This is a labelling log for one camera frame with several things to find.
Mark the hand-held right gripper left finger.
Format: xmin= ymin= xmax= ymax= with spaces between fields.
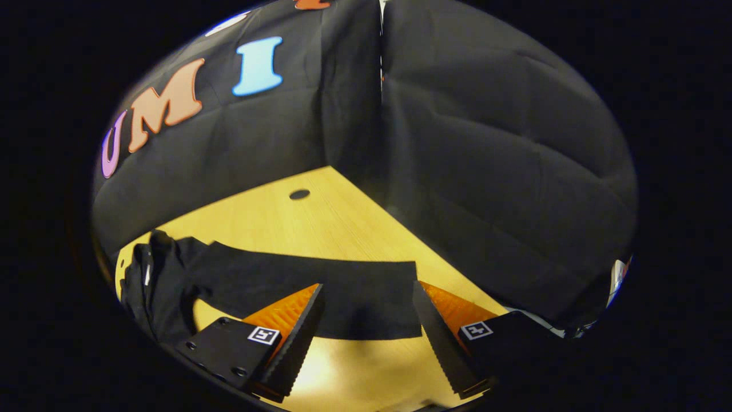
xmin=174 ymin=283 xmax=327 ymax=404

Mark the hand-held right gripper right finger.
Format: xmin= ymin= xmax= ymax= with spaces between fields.
xmin=412 ymin=279 xmax=567 ymax=400

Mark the black backdrop cloth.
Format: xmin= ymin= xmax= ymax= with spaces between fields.
xmin=91 ymin=0 xmax=638 ymax=338

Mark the white device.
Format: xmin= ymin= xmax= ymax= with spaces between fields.
xmin=607 ymin=257 xmax=633 ymax=307

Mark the black garment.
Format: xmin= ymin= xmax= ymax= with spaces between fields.
xmin=118 ymin=229 xmax=424 ymax=347

